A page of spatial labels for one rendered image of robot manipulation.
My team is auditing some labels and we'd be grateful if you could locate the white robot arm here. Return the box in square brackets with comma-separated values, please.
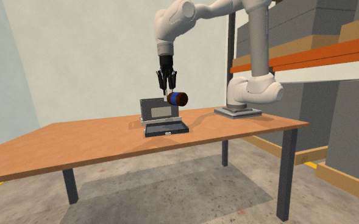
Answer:
[154, 0, 284, 113]

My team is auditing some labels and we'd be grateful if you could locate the brown and blue bottle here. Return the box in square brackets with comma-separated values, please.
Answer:
[167, 92, 188, 107]

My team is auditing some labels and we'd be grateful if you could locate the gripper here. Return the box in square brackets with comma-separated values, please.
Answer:
[156, 55, 177, 101]

